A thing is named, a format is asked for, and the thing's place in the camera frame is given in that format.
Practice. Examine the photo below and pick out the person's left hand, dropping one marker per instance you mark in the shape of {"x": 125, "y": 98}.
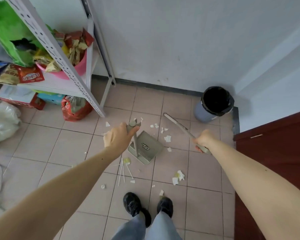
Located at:
{"x": 116, "y": 139}

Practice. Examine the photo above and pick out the person's right hand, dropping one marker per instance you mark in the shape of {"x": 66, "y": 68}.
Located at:
{"x": 205, "y": 139}

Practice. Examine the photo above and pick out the person's right fingers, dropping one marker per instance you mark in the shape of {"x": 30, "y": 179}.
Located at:
{"x": 199, "y": 148}

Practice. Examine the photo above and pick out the person's left thumb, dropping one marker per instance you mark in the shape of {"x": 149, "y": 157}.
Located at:
{"x": 133, "y": 131}

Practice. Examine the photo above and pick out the grey broom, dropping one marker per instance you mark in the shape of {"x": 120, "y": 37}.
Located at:
{"x": 180, "y": 126}

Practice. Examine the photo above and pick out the person's right forearm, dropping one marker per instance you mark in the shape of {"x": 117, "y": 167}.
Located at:
{"x": 252, "y": 187}

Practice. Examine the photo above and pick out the person's left forearm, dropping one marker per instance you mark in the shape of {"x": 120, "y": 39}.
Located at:
{"x": 59, "y": 194}

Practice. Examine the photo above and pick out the scattered white paper scraps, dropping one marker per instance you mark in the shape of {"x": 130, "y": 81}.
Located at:
{"x": 168, "y": 138}

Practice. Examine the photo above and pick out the white thin stick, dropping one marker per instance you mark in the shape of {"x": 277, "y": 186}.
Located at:
{"x": 120, "y": 172}
{"x": 129, "y": 171}
{"x": 123, "y": 172}

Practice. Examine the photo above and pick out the grey bin with black bag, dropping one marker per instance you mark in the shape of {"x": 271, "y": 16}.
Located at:
{"x": 215, "y": 103}

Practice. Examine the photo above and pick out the red plastic bag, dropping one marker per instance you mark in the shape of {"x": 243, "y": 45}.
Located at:
{"x": 76, "y": 109}

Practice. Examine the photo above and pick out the person's right black shoe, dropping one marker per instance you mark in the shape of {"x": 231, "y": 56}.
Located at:
{"x": 165, "y": 206}

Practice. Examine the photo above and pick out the person's black shoe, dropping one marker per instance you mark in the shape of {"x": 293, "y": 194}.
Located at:
{"x": 165, "y": 206}
{"x": 132, "y": 204}

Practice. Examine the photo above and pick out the person's left black shoe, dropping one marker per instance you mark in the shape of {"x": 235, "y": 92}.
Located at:
{"x": 132, "y": 204}

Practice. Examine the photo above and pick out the dark red wooden door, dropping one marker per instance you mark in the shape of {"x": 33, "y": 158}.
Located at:
{"x": 277, "y": 152}

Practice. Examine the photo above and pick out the pink plastic basin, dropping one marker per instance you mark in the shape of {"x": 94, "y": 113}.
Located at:
{"x": 78, "y": 69}

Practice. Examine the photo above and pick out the person's right jeans leg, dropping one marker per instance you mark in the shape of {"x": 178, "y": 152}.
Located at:
{"x": 162, "y": 227}

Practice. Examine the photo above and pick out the person's jeans leg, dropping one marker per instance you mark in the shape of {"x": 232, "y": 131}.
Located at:
{"x": 131, "y": 228}
{"x": 162, "y": 227}

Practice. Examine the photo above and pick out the teal box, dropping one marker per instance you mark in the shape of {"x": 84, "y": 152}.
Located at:
{"x": 52, "y": 98}

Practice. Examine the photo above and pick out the person's left jeans leg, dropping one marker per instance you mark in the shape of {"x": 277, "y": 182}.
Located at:
{"x": 131, "y": 228}

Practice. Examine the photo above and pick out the white metal shelf rack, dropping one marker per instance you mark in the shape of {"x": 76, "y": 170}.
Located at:
{"x": 64, "y": 62}

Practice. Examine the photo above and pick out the pile of snack packets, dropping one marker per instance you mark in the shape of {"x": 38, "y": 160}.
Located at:
{"x": 72, "y": 46}

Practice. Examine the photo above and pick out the red snack packet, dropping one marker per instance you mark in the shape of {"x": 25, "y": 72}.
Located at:
{"x": 29, "y": 75}

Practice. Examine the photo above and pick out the white and red cardboard box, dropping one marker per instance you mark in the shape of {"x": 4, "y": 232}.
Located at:
{"x": 17, "y": 96}

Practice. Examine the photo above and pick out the white plastic bag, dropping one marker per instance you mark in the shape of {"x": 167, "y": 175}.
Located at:
{"x": 2, "y": 121}

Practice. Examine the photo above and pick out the blue and yellow snack packet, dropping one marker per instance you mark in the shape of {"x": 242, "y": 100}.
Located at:
{"x": 2, "y": 72}

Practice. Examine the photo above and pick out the green cardboard carton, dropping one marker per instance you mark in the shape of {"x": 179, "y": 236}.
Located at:
{"x": 7, "y": 27}

